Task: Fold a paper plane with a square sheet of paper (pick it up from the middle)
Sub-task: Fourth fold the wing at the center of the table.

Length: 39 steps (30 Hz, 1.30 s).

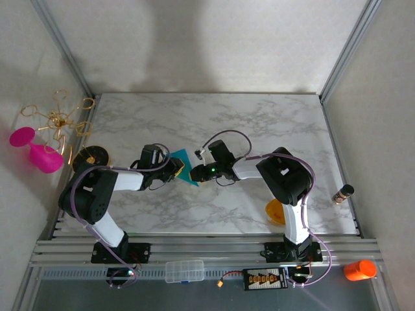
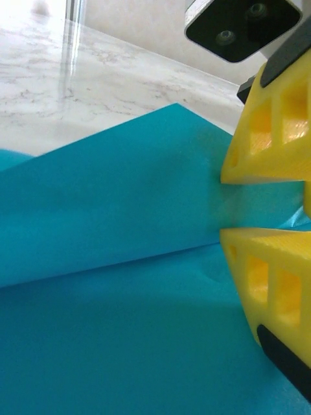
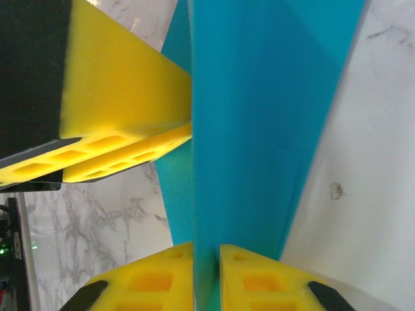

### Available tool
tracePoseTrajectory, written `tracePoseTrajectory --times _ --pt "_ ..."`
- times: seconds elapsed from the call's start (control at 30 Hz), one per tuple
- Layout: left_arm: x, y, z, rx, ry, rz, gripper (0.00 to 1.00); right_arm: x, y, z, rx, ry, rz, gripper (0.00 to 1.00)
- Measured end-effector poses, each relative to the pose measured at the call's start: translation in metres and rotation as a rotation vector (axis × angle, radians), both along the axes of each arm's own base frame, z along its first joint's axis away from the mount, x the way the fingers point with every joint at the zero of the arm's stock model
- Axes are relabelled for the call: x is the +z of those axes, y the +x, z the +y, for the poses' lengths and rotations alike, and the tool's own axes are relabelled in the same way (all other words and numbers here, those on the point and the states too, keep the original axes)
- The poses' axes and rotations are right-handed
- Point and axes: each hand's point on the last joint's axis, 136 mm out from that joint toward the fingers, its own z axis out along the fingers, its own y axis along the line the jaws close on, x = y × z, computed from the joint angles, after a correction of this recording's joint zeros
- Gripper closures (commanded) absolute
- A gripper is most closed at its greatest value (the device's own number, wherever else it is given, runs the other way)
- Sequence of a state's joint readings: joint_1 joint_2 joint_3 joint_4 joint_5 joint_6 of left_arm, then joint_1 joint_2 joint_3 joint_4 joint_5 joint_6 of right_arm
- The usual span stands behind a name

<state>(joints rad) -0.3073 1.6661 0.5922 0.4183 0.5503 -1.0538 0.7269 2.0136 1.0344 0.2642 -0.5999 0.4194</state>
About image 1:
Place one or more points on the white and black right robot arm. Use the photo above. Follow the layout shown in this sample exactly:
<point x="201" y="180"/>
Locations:
<point x="246" y="170"/>

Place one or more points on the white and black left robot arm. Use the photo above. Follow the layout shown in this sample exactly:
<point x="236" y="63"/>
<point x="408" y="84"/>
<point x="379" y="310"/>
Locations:
<point x="129" y="181"/>

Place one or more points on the orange translucent bowl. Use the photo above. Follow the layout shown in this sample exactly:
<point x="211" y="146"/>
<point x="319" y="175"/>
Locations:
<point x="275" y="212"/>

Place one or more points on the clear plastic organizer box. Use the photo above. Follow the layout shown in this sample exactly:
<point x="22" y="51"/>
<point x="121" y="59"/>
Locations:
<point x="184" y="271"/>

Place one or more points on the pink plastic goblet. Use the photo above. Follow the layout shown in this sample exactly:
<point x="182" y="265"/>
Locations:
<point x="45" y="160"/>

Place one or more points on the small black controller box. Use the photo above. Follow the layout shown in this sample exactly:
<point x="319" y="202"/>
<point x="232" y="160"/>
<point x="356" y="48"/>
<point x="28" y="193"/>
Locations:
<point x="300" y="273"/>
<point x="118" y="272"/>

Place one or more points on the black charging board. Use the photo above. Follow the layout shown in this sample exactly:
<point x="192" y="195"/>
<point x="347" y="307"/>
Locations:
<point x="264" y="279"/>

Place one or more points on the small bottle black cap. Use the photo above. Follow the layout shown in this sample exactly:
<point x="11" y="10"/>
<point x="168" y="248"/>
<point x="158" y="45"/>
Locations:
<point x="342" y="194"/>

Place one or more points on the orange cylindrical container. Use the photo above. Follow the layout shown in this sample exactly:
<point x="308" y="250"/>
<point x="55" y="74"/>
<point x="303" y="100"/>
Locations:
<point x="360" y="270"/>

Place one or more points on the aluminium table frame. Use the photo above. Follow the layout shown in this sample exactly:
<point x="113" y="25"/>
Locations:
<point x="207" y="249"/>

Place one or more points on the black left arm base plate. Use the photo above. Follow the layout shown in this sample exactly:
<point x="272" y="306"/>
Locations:
<point x="142" y="251"/>

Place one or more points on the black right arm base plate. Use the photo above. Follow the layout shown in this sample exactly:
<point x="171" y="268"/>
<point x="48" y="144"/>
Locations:
<point x="275" y="251"/>

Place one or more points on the aluminium corner post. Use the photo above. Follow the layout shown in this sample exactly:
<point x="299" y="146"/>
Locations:
<point x="61" y="48"/>
<point x="350" y="48"/>

